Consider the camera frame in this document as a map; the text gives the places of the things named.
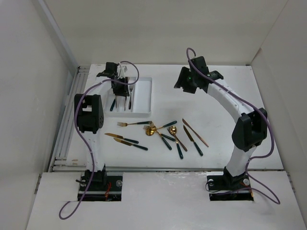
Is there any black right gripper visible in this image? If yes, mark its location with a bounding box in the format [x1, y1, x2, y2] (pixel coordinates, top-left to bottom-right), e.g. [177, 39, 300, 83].
[174, 67, 198, 94]

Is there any silver fork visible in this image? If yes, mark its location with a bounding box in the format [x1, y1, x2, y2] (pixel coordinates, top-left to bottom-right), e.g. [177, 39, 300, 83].
[129, 84, 134, 110]

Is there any gold spoon green handle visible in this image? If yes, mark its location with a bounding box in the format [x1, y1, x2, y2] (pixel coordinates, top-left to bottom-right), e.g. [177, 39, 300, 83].
[110, 99, 115, 112]
[168, 126, 184, 160]

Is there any rose gold knife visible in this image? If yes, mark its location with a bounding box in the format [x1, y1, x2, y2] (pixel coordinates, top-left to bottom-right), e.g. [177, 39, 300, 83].
[182, 118, 209, 147]

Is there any gold knife green handle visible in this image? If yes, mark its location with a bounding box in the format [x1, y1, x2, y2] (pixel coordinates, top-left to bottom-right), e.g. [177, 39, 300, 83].
[114, 138, 148, 151]
[183, 125, 203, 157]
[105, 133, 139, 144]

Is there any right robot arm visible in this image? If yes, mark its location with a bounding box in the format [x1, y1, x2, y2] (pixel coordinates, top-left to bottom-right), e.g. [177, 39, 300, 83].
[174, 56, 267, 189]

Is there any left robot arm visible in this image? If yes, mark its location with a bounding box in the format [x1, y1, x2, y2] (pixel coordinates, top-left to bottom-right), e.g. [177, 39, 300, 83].
[74, 61, 129, 190]

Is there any white three-compartment cutlery tray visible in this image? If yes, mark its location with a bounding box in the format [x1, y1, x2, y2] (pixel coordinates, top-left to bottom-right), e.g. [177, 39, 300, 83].
[102, 77, 152, 118]

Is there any gold spoon in pile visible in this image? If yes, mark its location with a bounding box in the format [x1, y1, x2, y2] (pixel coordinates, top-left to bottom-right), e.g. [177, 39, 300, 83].
[143, 121, 177, 136]

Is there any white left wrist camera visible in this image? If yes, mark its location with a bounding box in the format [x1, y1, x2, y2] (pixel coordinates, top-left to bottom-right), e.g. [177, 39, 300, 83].
[118, 64, 128, 78]

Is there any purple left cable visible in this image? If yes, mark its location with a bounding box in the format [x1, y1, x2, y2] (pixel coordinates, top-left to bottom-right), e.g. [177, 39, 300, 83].
[59, 61, 140, 220]

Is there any purple cable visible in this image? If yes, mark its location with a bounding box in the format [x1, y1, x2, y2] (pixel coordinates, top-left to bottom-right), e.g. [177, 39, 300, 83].
[186, 47, 281, 205]
[59, 61, 140, 220]

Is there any gold fork green handle lower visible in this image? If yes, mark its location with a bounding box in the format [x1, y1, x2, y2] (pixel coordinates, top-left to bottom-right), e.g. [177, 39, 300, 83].
[149, 121, 172, 150]

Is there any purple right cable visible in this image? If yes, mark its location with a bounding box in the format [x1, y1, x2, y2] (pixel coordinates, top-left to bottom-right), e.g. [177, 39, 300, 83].
[186, 47, 281, 205]

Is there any aluminium rail frame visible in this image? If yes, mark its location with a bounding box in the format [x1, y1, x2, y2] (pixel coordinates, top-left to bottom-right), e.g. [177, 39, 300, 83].
[47, 66, 90, 172]

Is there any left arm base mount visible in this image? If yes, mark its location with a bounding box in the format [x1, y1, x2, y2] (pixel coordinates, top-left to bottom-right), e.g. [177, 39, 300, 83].
[83, 174, 123, 202]

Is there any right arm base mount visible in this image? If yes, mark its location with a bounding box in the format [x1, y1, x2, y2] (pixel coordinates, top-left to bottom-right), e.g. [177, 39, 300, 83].
[206, 174, 254, 201]

